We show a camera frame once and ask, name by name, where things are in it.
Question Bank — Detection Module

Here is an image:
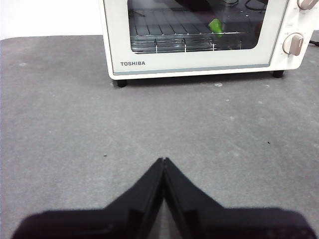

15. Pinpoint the purple eggplant with green stem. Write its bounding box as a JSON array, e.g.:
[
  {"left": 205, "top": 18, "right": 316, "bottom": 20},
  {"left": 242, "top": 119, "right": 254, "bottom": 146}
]
[{"left": 174, "top": 0, "right": 224, "bottom": 38}]

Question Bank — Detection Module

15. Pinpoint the beige round oven knob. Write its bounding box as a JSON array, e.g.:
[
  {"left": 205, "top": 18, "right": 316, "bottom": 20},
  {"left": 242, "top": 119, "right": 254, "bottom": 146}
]
[
  {"left": 296, "top": 0, "right": 318, "bottom": 11},
  {"left": 282, "top": 32, "right": 305, "bottom": 57}
]

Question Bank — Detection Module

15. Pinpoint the metal wire oven rack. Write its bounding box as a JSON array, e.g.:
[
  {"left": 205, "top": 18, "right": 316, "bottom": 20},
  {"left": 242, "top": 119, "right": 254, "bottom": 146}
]
[{"left": 129, "top": 8, "right": 253, "bottom": 37}]

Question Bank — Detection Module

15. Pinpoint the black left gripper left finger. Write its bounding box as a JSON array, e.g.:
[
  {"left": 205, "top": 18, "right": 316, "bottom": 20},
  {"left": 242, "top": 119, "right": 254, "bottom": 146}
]
[{"left": 11, "top": 157, "right": 165, "bottom": 239}]

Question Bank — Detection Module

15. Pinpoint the white Toshiba toaster oven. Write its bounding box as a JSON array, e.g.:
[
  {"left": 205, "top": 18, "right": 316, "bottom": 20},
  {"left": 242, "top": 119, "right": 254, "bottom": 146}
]
[{"left": 98, "top": 0, "right": 315, "bottom": 88}]

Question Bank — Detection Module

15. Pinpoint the glass oven door with handle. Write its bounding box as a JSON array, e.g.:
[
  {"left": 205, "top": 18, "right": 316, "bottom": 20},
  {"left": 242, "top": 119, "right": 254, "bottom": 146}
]
[{"left": 102, "top": 0, "right": 290, "bottom": 75}]

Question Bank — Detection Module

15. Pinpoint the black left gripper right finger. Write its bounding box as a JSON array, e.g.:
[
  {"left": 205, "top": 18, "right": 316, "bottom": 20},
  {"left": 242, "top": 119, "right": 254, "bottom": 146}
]
[{"left": 163, "top": 157, "right": 319, "bottom": 239}]

